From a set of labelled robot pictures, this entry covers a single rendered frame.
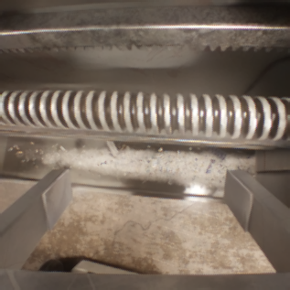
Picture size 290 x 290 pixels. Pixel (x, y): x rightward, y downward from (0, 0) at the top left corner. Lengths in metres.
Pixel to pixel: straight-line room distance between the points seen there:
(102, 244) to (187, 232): 0.37
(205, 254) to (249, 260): 0.17
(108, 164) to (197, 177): 0.22
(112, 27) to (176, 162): 0.37
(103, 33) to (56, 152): 0.44
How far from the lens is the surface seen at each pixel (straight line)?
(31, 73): 0.36
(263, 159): 0.37
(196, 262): 0.98
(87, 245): 1.03
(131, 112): 0.19
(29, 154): 0.64
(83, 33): 0.20
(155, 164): 0.49
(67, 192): 0.17
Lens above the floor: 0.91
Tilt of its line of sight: 78 degrees down
